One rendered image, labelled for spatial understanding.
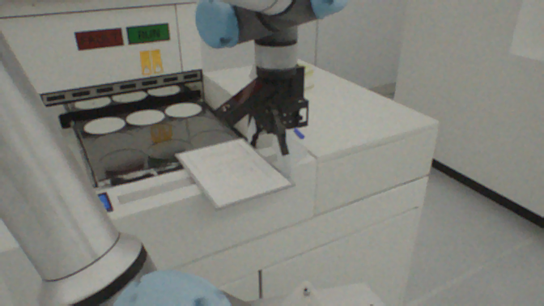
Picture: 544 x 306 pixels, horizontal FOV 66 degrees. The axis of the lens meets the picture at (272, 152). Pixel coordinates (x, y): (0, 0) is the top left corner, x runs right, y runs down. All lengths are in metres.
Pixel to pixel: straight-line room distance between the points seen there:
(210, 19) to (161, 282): 0.37
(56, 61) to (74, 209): 0.83
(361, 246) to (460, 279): 1.07
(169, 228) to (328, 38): 2.86
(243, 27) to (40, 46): 0.73
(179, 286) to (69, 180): 0.15
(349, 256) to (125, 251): 0.68
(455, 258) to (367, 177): 1.29
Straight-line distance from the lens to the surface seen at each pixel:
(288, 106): 0.75
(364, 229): 1.04
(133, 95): 1.29
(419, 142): 1.02
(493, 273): 2.18
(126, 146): 1.06
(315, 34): 3.38
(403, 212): 1.12
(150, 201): 0.73
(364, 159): 0.92
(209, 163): 0.80
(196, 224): 0.76
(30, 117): 0.44
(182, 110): 1.23
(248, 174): 0.76
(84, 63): 1.25
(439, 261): 2.15
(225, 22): 0.60
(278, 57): 0.71
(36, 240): 0.46
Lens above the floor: 1.36
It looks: 28 degrees down
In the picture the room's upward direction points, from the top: straight up
